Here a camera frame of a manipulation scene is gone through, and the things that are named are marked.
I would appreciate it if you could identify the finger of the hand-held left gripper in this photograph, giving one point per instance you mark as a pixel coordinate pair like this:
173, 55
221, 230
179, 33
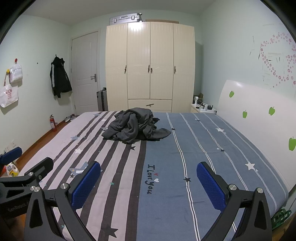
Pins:
40, 167
11, 154

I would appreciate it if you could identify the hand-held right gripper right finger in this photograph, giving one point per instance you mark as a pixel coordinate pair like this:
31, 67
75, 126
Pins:
211, 187

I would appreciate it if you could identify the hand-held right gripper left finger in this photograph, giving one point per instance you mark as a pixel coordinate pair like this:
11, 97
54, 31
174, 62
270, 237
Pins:
85, 183

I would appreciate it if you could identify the grey sweatshirt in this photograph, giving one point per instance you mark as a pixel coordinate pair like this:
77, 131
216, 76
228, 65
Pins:
120, 129

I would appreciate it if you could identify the white detergent bottle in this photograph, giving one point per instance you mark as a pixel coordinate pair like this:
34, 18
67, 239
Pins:
12, 170

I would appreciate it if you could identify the red fire extinguisher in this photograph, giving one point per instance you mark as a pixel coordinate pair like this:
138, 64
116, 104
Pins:
53, 122

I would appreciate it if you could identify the white printed shopping bag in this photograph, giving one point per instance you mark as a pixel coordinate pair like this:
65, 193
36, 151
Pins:
8, 95

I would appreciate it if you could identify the striped star bed sheet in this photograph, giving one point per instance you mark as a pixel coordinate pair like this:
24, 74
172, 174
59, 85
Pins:
161, 150

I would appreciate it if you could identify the white headboard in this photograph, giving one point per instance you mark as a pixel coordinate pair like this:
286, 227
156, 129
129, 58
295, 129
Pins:
259, 129

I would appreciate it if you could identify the green plastic object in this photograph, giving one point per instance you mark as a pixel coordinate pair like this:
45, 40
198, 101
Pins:
281, 217

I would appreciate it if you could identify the white nightstand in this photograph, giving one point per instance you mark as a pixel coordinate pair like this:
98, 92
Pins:
203, 110

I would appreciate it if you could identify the small white plastic bag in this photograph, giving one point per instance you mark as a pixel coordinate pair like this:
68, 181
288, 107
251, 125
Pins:
16, 73

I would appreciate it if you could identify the green apple sticker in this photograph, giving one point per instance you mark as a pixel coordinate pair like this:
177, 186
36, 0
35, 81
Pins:
292, 143
244, 114
272, 110
231, 93

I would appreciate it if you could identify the grey upright suitcase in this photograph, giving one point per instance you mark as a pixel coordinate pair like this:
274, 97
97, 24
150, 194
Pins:
102, 99

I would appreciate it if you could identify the dark grey garment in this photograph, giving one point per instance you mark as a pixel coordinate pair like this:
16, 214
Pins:
138, 114

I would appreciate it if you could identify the small white appliance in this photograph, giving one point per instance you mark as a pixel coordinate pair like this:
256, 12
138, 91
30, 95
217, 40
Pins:
196, 100

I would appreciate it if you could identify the black striped jacket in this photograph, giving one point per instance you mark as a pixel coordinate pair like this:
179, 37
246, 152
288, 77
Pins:
59, 78

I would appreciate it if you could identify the white door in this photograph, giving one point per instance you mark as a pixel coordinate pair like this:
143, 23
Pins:
84, 58

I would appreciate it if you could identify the cream wardrobe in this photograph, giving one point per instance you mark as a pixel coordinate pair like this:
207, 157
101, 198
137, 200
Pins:
150, 69

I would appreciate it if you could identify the silver hard suitcase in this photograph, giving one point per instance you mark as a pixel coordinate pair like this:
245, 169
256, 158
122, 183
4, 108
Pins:
126, 19

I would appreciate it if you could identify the white wall outlet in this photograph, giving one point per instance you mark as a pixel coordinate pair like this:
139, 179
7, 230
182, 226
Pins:
11, 144

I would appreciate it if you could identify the pink flower wall decal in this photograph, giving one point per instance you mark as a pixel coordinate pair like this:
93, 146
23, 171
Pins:
277, 58

